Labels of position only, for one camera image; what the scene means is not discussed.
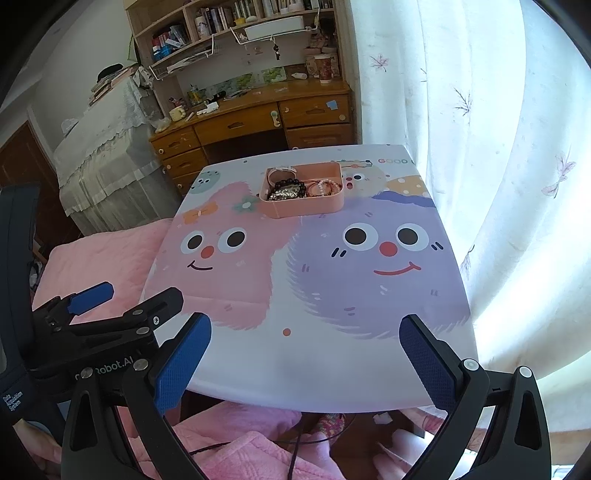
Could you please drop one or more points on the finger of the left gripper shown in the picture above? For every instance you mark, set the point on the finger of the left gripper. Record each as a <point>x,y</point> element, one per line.
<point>146,316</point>
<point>64,309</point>

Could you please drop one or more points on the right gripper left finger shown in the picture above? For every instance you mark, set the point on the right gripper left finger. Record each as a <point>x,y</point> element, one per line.
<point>95,445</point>

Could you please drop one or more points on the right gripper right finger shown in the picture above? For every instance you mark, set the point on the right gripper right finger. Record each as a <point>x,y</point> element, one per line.
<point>516,444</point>

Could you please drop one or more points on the pink plastic tray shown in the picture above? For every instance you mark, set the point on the pink plastic tray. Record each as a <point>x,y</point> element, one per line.
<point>325,192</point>

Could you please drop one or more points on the gold rhinestone hair piece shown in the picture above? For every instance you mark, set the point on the gold rhinestone hair piece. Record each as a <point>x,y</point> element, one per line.
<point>284,193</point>

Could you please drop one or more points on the left hand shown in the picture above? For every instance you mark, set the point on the left hand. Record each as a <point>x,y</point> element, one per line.
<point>40,445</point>

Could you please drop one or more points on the pink blanket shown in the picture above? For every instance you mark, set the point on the pink blanket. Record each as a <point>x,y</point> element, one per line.
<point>122,258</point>

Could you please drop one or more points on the white lace covered cabinet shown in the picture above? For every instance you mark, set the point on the white lace covered cabinet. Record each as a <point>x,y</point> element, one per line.
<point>108,174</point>

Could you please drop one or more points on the cartoon printed table mat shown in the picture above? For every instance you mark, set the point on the cartoon printed table mat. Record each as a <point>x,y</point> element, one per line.
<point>306,310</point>

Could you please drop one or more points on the wooden desk with drawers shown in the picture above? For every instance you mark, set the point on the wooden desk with drawers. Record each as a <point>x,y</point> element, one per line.
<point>282,116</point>

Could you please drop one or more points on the wooden bookshelf hutch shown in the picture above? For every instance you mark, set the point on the wooden bookshelf hutch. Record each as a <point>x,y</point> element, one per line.
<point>193,49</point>

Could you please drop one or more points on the white floral curtain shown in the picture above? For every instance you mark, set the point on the white floral curtain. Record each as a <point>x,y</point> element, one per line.
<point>492,100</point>

